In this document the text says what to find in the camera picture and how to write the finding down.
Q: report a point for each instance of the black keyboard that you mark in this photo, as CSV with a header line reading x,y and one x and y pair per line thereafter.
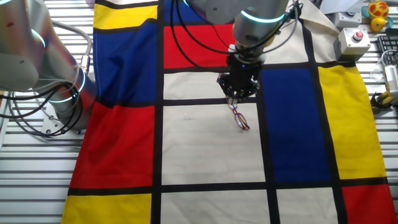
x,y
388,46

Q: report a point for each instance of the grey emergency stop box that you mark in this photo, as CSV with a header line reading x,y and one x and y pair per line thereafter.
x,y
351,45

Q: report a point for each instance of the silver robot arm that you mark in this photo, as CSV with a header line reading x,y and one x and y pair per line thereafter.
x,y
31,62

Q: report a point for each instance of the yellow turtle toy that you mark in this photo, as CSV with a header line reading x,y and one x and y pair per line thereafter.
x,y
377,12

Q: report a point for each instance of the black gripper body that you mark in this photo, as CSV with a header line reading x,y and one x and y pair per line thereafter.
x,y
244,70

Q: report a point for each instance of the brown thin-framed glasses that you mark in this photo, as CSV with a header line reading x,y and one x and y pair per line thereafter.
x,y
241,119

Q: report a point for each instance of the small silver ribbed camera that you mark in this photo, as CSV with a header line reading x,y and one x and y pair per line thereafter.
x,y
391,79

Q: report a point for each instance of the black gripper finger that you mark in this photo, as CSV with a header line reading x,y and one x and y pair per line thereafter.
x,y
227,87
248,90

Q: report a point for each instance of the small clear plastic piece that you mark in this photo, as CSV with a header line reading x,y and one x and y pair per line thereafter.
x,y
186,117

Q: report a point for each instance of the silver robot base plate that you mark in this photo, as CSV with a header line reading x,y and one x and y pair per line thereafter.
x,y
46,123

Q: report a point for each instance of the grey switch box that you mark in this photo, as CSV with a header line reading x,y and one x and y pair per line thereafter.
x,y
346,20

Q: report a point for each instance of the colour block tablecloth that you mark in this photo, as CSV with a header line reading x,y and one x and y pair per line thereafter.
x,y
211,146

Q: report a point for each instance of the yellow black clamp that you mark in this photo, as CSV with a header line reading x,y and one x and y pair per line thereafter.
x,y
385,99

